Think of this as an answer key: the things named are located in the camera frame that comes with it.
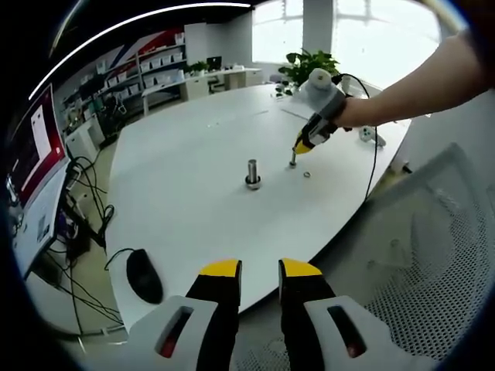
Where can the thick steel threaded stud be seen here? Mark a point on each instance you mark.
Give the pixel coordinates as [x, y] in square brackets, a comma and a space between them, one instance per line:
[253, 170]

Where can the grey game controller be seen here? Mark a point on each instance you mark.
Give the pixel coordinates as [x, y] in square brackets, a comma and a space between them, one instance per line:
[367, 133]

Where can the black computer mouse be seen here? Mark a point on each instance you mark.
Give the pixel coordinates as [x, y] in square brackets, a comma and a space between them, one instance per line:
[144, 276]

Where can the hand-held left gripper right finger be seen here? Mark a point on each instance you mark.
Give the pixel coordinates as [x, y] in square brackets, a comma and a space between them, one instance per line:
[305, 309]

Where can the white background desk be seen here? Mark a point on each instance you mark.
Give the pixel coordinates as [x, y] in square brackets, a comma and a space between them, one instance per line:
[201, 83]

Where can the shelving with white bins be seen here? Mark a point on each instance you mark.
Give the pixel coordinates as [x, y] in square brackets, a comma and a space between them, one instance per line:
[135, 69]

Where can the thin steel threaded stud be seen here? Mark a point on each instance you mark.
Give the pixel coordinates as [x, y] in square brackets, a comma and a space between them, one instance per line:
[293, 160]

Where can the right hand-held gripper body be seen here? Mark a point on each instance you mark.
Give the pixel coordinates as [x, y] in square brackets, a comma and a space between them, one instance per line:
[325, 98]

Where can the small black background monitor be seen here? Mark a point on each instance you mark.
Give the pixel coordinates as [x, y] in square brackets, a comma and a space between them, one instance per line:
[214, 62]

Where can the white mesh office chair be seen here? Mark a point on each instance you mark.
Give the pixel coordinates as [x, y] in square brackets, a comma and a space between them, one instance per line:
[444, 251]

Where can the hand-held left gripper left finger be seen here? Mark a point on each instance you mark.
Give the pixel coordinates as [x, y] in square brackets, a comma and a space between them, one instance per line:
[220, 309]

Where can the computer monitor with red screen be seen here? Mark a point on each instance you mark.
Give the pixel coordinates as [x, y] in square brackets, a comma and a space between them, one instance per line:
[38, 162]

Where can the person's right hand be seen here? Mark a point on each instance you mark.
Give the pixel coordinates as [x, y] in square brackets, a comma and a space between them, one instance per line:
[356, 114]

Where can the large green potted plant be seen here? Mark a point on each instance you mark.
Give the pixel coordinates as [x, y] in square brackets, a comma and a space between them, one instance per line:
[309, 63]

